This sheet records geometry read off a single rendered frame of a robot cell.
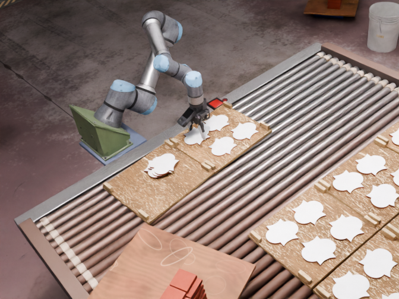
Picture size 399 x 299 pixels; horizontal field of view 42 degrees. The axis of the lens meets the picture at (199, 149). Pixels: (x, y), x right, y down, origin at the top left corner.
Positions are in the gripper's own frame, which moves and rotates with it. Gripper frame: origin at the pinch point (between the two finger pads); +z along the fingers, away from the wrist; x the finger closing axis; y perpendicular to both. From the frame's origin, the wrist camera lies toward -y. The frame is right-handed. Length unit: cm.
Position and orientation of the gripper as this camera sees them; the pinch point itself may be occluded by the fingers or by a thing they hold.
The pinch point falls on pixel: (196, 134)
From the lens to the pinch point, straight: 264.1
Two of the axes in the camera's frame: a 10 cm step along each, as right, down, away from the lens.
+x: -6.7, -4.3, 6.0
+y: 7.3, -4.8, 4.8
